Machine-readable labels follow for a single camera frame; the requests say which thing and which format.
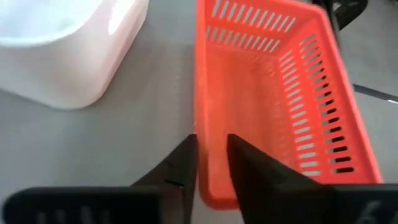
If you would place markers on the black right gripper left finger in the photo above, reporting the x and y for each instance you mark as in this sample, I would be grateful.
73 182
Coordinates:
183 168

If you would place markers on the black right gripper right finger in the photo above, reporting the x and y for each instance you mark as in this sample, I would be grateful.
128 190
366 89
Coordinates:
264 186

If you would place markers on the orange slotted plastic basket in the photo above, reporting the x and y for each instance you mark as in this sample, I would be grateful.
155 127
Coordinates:
248 102

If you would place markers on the grey table mat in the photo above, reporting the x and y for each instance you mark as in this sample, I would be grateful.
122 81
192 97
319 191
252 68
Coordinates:
140 130

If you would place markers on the white plastic storage bin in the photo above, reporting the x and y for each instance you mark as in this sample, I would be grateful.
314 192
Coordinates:
62 62

